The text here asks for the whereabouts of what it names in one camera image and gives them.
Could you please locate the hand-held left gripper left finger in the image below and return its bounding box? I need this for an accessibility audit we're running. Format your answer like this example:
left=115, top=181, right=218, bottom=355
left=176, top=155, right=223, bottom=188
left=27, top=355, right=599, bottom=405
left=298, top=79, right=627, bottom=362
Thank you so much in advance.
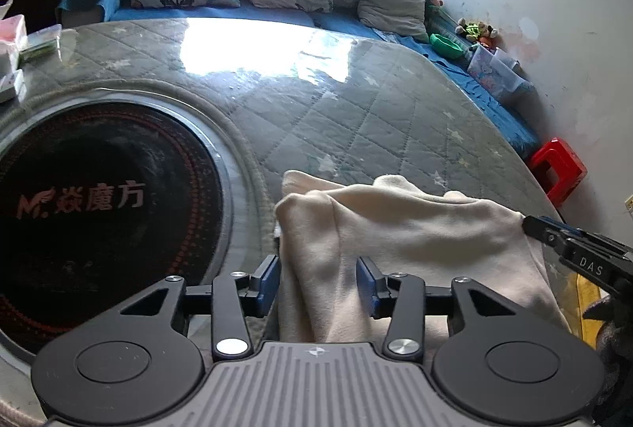
left=121, top=255, right=282, bottom=361

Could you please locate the grey pillow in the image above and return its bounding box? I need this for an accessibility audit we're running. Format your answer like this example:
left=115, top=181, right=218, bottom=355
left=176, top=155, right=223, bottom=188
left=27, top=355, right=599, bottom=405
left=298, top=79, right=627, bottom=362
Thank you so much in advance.
left=357, top=0, right=430, bottom=44

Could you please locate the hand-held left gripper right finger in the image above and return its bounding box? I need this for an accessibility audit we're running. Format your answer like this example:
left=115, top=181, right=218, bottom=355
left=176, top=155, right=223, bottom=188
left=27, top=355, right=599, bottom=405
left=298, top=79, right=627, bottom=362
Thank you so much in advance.
left=356, top=256, right=520, bottom=361

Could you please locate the green plastic basin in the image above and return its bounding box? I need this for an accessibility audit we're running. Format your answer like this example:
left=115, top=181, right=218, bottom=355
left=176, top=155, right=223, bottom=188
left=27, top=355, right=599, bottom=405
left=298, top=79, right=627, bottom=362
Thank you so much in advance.
left=429, top=32, right=468, bottom=60

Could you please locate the yellow plastic object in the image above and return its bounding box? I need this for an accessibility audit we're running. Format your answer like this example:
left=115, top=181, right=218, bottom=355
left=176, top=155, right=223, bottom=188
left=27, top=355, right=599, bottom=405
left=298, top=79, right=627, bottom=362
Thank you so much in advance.
left=575, top=273, right=602, bottom=349

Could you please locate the grey quilted table cover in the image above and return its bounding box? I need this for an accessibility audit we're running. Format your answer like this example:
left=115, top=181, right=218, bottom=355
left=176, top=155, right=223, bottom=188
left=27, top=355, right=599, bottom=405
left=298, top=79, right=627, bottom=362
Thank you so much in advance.
left=0, top=14, right=565, bottom=427

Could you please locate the blue sofa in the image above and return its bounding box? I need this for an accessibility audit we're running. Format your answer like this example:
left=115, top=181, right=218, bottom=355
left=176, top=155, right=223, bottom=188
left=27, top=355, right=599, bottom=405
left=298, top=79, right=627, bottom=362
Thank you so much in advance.
left=55, top=0, right=540, bottom=161

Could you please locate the pink tissue pack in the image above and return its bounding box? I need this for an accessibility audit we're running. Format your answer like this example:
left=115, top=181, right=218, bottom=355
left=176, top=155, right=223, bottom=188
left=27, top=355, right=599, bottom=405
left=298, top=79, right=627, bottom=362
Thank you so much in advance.
left=0, top=0, right=28, bottom=68

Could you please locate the clear plastic storage box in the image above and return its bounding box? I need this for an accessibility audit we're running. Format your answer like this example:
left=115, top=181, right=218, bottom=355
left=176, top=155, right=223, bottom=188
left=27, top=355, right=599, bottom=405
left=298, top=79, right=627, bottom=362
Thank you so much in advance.
left=467, top=44, right=531, bottom=104

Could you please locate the red plastic stool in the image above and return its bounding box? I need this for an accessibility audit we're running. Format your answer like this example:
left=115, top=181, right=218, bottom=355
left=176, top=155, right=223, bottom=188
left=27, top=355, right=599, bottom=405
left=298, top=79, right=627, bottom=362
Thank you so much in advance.
left=527, top=137, right=588, bottom=208

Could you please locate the green packet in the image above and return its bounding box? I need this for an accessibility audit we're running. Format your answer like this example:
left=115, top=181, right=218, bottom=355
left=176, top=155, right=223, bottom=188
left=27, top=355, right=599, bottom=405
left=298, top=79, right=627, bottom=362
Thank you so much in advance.
left=20, top=25, right=63, bottom=62

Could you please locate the round black induction cooktop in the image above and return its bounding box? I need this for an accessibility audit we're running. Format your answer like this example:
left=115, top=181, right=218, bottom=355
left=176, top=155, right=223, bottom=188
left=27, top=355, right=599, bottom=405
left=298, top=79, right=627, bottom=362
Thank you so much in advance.
left=0, top=103, right=233, bottom=359

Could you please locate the white flat box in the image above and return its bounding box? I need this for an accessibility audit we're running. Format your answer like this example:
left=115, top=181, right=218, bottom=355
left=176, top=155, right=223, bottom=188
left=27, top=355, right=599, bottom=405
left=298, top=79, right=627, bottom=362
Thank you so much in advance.
left=0, top=70, right=26, bottom=104

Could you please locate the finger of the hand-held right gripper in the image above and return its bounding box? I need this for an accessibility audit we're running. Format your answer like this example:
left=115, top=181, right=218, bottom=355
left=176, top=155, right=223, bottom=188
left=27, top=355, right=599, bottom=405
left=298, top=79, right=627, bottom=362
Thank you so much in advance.
left=523, top=215, right=589, bottom=260

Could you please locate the cream long-sleeve sweater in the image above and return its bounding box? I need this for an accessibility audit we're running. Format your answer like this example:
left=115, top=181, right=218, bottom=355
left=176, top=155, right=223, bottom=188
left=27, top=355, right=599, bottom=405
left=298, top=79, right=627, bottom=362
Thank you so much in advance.
left=273, top=170, right=570, bottom=345

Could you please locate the pile of small plush toys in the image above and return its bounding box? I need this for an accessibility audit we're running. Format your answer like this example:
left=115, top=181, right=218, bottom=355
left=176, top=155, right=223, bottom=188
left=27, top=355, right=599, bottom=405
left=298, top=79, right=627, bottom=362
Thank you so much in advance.
left=455, top=17, right=498, bottom=50

